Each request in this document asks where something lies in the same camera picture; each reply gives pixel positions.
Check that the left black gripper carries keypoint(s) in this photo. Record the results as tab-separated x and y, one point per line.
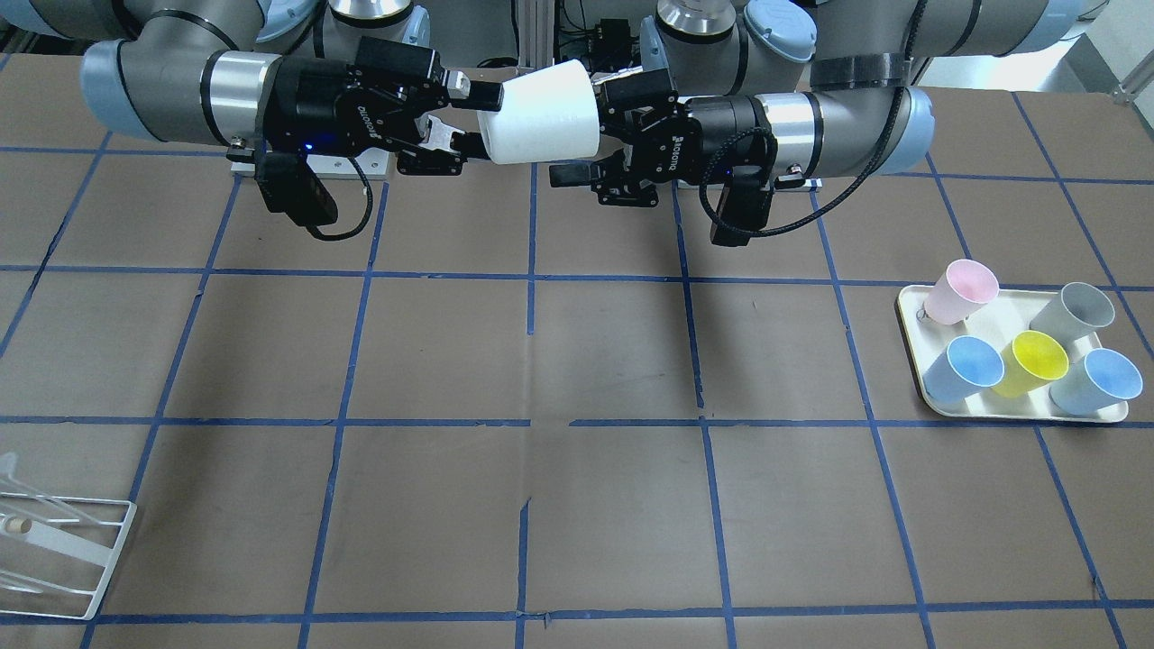
721	126

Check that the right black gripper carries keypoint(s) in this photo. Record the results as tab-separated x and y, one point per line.
313	106

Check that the cream plastic cup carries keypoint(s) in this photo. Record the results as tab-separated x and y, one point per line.
547	115

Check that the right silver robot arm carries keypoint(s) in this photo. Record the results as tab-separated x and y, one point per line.
201	71

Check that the pink plastic cup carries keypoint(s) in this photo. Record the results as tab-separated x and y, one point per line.
964	287

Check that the light blue cup near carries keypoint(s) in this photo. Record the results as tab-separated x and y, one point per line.
966	366

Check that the light blue cup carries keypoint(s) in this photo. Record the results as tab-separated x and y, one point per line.
1102	378
966	366

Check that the yellow plastic cup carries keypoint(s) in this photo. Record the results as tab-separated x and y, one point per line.
1031	360

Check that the grey plastic cup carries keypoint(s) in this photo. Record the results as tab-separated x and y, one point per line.
1079	309

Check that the light blue cup far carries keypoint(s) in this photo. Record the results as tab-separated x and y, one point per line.
1102	378

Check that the white wire cup rack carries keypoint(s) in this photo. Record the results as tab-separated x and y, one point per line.
59	552

